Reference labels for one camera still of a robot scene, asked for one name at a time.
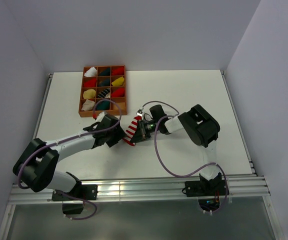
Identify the red rolled sock left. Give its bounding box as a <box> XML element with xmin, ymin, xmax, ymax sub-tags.
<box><xmin>83</xmin><ymin>77</ymin><xmax>97</xmax><ymax>88</ymax></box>

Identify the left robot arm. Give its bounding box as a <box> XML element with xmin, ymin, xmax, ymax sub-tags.
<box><xmin>12</xmin><ymin>112</ymin><xmax>126</xmax><ymax>200</ymax></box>

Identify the red rolled sock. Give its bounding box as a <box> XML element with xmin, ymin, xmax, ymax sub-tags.
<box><xmin>111</xmin><ymin>66</ymin><xmax>125</xmax><ymax>76</ymax></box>
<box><xmin>83</xmin><ymin>77</ymin><xmax>97</xmax><ymax>88</ymax></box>
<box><xmin>111</xmin><ymin>87</ymin><xmax>125</xmax><ymax>98</ymax></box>

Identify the wooden compartment organizer tray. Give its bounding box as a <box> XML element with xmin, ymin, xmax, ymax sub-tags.
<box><xmin>78</xmin><ymin>65</ymin><xmax>128</xmax><ymax>117</ymax></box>

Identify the dark teal rolled sock middle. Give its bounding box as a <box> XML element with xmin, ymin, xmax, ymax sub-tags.
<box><xmin>97</xmin><ymin>78</ymin><xmax>111</xmax><ymax>87</ymax></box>

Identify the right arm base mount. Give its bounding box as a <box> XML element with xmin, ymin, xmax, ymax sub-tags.
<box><xmin>181</xmin><ymin>176</ymin><xmax>230</xmax><ymax>212</ymax></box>

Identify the beige red sock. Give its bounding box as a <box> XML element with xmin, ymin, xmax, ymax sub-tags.
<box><xmin>81</xmin><ymin>99</ymin><xmax>96</xmax><ymax>112</ymax></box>

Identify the red white striped santa sock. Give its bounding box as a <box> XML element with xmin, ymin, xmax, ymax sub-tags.
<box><xmin>122</xmin><ymin>116</ymin><xmax>142</xmax><ymax>147</ymax></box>

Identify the black white striped rolled sock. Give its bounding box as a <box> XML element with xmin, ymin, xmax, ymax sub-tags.
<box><xmin>96</xmin><ymin>88</ymin><xmax>111</xmax><ymax>99</ymax></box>

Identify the dark teal rolled sock top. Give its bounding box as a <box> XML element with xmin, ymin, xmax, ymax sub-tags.
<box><xmin>99</xmin><ymin>67</ymin><xmax>111</xmax><ymax>77</ymax></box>

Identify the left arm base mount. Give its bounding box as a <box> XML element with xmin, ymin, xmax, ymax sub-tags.
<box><xmin>51</xmin><ymin>184</ymin><xmax>98</xmax><ymax>221</ymax></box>

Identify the mustard rolled sock left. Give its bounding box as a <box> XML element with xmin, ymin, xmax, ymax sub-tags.
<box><xmin>82</xmin><ymin>89</ymin><xmax>97</xmax><ymax>100</ymax></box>

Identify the dark green reindeer sock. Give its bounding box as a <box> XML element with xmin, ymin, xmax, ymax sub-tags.
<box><xmin>95</xmin><ymin>100</ymin><xmax>111</xmax><ymax>111</ymax></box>

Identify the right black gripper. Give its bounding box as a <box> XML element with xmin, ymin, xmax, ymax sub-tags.
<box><xmin>131</xmin><ymin>119</ymin><xmax>160</xmax><ymax>144</ymax></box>

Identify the red rolled sock top right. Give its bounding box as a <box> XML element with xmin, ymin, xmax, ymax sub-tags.
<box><xmin>111</xmin><ymin>66</ymin><xmax>125</xmax><ymax>76</ymax></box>

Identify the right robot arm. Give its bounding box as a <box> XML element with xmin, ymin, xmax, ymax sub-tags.
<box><xmin>129</xmin><ymin>101</ymin><xmax>224</xmax><ymax>195</ymax></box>

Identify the yellow rolled sock right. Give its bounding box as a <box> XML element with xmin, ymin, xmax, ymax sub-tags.
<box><xmin>111</xmin><ymin>76</ymin><xmax>125</xmax><ymax>87</ymax></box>

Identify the aluminium frame rail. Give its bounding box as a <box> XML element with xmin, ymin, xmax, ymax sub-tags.
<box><xmin>7</xmin><ymin>175</ymin><xmax>270</xmax><ymax>205</ymax></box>

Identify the red rolled sock lower right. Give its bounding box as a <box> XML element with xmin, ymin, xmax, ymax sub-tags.
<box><xmin>111</xmin><ymin>87</ymin><xmax>125</xmax><ymax>98</ymax></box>

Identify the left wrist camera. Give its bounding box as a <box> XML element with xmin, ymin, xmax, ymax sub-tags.
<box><xmin>93</xmin><ymin>111</ymin><xmax>107</xmax><ymax>122</ymax></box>

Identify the dark teal rolled sock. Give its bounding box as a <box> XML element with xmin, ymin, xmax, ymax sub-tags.
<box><xmin>99</xmin><ymin>67</ymin><xmax>111</xmax><ymax>77</ymax></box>
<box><xmin>97</xmin><ymin>78</ymin><xmax>111</xmax><ymax>87</ymax></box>

